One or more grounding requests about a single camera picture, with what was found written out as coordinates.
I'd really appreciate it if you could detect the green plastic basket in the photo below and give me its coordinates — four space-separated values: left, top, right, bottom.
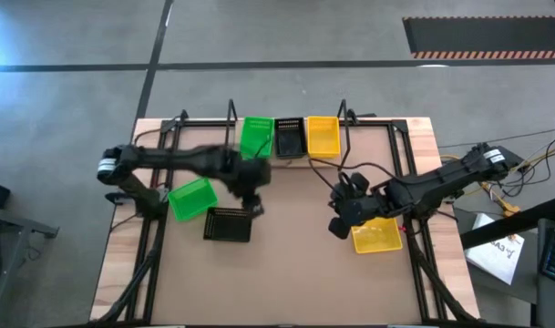
239 116 275 161
167 177 220 223

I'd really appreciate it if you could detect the grey metal stand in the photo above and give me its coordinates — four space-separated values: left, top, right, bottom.
0 203 60 328

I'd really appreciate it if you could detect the thin black floor cable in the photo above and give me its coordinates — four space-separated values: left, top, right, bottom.
438 128 555 149

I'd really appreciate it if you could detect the black diagonal bar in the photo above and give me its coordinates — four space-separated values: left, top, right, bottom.
458 197 555 251

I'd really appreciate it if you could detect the black floor mat hazard stripe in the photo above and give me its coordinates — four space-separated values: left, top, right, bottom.
402 15 555 60

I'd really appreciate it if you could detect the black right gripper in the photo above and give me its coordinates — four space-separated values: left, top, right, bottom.
327 181 387 241

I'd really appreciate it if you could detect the black aluminium rig frame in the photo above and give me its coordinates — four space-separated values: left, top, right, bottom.
87 108 483 327

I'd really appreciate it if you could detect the black plastic basket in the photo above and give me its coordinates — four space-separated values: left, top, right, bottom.
273 117 308 160
202 206 253 244

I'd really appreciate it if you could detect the white printed booklet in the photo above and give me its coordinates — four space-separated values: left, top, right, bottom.
463 212 527 287

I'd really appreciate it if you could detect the yellow cable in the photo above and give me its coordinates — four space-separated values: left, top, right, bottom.
438 149 555 219

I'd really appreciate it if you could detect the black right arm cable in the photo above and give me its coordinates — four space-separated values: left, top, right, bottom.
307 157 399 192

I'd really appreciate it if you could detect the black metal shelf end frame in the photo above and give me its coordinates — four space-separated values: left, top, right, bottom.
335 98 354 170
223 97 239 149

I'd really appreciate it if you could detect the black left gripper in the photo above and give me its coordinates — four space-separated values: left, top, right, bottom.
220 157 273 219

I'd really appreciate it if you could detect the yellow plastic basket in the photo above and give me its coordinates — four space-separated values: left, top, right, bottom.
306 115 342 159
351 216 405 255

